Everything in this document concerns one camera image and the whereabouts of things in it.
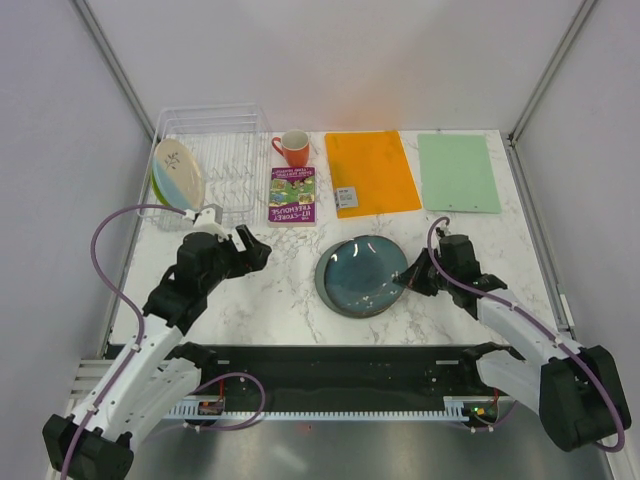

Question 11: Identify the aluminium frame post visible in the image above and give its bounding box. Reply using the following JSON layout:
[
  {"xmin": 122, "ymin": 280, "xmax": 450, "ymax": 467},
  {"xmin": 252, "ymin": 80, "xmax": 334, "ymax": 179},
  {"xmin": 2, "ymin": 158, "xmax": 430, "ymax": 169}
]
[
  {"xmin": 506, "ymin": 0, "xmax": 600, "ymax": 149},
  {"xmin": 69, "ymin": 0, "xmax": 155, "ymax": 140}
]

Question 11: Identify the light green cutting board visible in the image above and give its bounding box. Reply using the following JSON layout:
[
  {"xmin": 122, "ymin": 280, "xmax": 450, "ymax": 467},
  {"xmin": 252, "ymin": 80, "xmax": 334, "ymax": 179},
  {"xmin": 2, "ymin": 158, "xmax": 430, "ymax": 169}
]
[{"xmin": 417, "ymin": 133, "xmax": 501, "ymax": 214}]

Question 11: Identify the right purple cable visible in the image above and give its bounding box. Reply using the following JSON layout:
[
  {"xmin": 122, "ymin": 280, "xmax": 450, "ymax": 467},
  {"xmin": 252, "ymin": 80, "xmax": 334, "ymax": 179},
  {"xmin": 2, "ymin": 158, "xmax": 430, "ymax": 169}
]
[{"xmin": 428, "ymin": 215, "xmax": 626, "ymax": 454}]

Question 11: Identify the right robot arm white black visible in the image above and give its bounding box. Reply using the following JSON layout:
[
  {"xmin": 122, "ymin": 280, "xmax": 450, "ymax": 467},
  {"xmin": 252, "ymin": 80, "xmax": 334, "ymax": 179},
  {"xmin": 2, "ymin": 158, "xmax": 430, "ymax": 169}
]
[{"xmin": 394, "ymin": 235, "xmax": 632, "ymax": 452}]

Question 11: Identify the grey-green ribbed plate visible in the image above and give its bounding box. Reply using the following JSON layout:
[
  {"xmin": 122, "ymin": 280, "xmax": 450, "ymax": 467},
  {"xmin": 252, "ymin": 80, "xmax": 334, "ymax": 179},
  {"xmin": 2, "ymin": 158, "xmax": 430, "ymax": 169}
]
[{"xmin": 314, "ymin": 242, "xmax": 348, "ymax": 317}]

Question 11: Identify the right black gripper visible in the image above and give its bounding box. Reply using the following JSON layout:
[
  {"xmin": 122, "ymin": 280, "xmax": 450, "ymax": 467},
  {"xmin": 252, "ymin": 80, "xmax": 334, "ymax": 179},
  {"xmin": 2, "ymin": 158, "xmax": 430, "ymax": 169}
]
[{"xmin": 394, "ymin": 247, "xmax": 455, "ymax": 296}]

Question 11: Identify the purple treehouse book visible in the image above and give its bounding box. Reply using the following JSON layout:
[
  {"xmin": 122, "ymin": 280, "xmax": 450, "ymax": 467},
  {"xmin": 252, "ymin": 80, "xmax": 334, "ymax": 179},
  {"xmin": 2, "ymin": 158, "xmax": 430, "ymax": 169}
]
[{"xmin": 268, "ymin": 167, "xmax": 316, "ymax": 227}]

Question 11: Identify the dark blue floral plate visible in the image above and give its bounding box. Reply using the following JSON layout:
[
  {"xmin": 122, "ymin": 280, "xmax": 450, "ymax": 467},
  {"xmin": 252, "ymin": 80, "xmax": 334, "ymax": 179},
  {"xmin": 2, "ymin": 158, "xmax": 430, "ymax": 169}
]
[{"xmin": 326, "ymin": 235, "xmax": 408, "ymax": 319}]

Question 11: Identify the right aluminium frame post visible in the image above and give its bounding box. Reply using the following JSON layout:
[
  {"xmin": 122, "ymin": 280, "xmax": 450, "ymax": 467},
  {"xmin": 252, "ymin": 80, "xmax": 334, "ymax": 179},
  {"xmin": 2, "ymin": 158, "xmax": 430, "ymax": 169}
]
[{"xmin": 506, "ymin": 0, "xmax": 600, "ymax": 149}]

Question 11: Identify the white wire dish rack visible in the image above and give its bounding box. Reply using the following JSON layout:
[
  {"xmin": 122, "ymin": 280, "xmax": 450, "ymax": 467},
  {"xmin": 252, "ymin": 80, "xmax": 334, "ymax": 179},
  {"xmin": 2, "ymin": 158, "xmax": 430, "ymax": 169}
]
[{"xmin": 152, "ymin": 103, "xmax": 271, "ymax": 228}]

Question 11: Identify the green white plate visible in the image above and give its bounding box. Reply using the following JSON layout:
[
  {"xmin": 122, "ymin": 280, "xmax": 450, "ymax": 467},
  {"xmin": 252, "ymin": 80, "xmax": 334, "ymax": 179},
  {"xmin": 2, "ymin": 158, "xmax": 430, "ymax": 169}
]
[{"xmin": 150, "ymin": 171, "xmax": 172, "ymax": 207}]

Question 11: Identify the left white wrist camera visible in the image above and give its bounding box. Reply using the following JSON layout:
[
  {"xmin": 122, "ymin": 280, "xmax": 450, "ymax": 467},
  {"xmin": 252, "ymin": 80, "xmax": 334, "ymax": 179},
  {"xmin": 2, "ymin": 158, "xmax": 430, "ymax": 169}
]
[{"xmin": 183, "ymin": 204, "xmax": 228, "ymax": 240}]

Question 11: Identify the white slotted cable duct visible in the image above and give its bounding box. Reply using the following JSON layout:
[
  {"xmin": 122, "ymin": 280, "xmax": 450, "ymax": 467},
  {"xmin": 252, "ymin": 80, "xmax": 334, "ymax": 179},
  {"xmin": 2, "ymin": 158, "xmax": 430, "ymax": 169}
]
[{"xmin": 164, "ymin": 396, "xmax": 497, "ymax": 422}]

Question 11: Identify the cream blue leaf plate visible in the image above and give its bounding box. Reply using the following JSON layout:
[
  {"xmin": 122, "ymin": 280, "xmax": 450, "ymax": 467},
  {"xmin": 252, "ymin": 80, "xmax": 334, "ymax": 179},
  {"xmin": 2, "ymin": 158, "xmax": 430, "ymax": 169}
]
[{"xmin": 152, "ymin": 138, "xmax": 205, "ymax": 211}]

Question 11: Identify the orange cutting board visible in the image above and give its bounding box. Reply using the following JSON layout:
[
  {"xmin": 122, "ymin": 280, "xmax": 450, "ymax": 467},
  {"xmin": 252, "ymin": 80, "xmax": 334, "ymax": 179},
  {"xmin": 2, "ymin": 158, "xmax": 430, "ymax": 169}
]
[{"xmin": 325, "ymin": 130, "xmax": 422, "ymax": 219}]

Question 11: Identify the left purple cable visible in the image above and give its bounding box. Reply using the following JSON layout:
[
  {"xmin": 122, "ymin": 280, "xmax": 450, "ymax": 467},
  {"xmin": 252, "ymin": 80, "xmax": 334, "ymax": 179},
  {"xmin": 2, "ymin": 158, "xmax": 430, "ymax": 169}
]
[{"xmin": 59, "ymin": 204, "xmax": 266, "ymax": 474}]

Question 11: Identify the purple cable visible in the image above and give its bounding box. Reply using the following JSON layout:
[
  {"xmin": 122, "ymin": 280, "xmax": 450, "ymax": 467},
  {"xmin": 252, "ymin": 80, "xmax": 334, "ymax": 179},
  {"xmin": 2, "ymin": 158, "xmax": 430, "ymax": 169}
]
[
  {"xmin": 59, "ymin": 204, "xmax": 266, "ymax": 474},
  {"xmin": 428, "ymin": 215, "xmax": 626, "ymax": 454}
]

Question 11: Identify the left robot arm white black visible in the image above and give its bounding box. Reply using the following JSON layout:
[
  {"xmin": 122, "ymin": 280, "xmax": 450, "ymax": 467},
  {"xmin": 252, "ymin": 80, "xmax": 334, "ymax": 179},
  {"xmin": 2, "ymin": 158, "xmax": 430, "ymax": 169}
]
[{"xmin": 43, "ymin": 225, "xmax": 272, "ymax": 479}]

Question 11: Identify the left aluminium frame post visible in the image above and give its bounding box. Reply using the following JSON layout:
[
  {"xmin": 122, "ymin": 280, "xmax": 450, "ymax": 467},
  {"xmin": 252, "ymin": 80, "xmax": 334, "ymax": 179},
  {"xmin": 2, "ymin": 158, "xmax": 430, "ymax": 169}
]
[{"xmin": 69, "ymin": 0, "xmax": 155, "ymax": 140}]

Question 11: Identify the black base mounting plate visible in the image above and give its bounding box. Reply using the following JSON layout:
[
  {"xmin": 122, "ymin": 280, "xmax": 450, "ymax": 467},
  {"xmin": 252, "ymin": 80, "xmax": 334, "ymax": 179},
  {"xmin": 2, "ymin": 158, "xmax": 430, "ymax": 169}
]
[{"xmin": 160, "ymin": 343, "xmax": 524, "ymax": 414}]

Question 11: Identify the orange mug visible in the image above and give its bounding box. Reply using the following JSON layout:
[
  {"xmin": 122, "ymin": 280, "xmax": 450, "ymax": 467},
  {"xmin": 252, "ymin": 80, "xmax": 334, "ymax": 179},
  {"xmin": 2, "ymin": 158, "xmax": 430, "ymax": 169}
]
[{"xmin": 271, "ymin": 130, "xmax": 310, "ymax": 168}]

